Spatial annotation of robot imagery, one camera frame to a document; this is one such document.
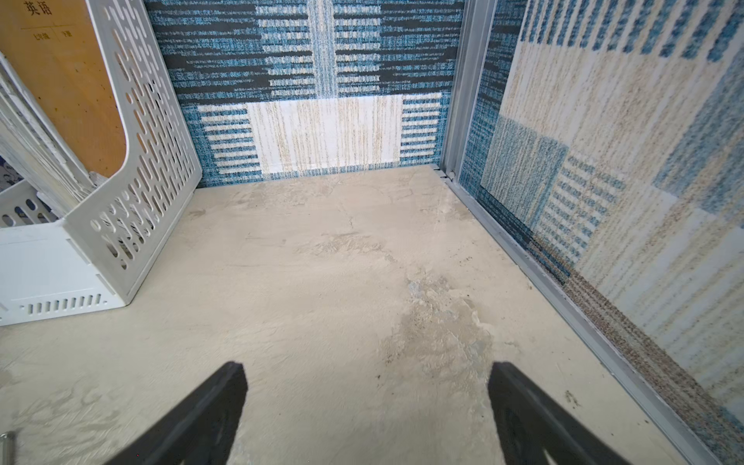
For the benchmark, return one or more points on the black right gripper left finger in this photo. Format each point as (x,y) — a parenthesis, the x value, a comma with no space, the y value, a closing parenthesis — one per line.
(200,430)

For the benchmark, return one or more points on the orange textbook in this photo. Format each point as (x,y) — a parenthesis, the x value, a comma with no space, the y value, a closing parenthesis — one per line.
(53,48)

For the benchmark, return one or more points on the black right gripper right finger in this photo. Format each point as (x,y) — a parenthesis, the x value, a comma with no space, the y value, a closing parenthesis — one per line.
(534,429)

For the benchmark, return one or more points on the white perforated file organizer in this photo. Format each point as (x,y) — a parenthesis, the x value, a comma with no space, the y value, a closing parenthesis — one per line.
(96,256)

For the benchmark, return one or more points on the steel nail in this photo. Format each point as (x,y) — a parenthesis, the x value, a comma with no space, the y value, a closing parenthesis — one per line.
(7,448)

